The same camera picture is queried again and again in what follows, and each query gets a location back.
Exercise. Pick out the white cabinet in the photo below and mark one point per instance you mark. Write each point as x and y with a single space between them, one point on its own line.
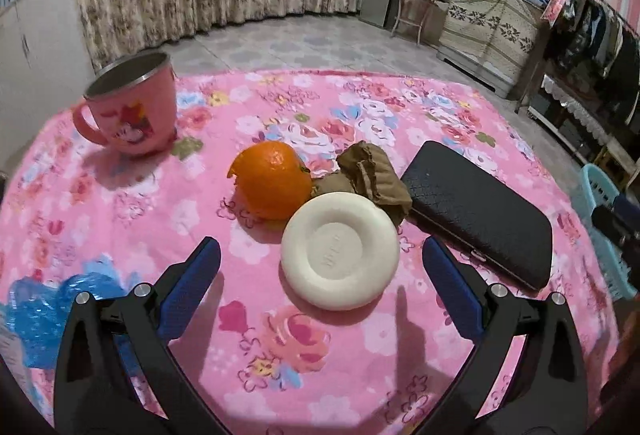
40 45

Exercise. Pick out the cloth-covered chest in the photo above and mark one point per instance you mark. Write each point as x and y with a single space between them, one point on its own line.
490 35

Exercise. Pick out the white round disc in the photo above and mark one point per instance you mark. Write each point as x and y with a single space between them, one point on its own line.
340 252

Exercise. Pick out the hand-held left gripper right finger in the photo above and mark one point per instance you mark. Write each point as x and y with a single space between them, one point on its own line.
450 290

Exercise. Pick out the pink floral tablecloth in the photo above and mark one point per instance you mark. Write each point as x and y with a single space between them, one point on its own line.
310 365

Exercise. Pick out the clothes rack with hanging clothes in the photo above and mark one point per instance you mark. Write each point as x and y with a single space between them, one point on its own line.
600 45

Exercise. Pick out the wooden stool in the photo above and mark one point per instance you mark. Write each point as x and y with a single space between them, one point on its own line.
617 160

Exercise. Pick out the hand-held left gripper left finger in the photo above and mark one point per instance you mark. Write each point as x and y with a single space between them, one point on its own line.
192 285

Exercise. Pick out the black textured case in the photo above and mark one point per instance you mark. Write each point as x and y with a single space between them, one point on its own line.
480 210

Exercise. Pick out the pink cartoon mug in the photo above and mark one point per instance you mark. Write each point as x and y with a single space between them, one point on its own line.
132 110

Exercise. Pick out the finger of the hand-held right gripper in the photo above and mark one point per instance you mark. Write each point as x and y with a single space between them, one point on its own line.
617 225

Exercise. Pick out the orange fruit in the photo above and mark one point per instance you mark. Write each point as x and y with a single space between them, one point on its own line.
272 180

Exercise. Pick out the light blue plastic basket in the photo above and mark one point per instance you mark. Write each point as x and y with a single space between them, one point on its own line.
597 195

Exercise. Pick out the lace-covered low shelf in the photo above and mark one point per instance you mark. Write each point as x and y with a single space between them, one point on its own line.
575 110

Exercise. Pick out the olive brown cloth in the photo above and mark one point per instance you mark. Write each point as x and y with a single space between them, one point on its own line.
375 175

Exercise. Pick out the blue plastic bag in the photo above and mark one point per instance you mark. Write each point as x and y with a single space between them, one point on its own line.
45 305

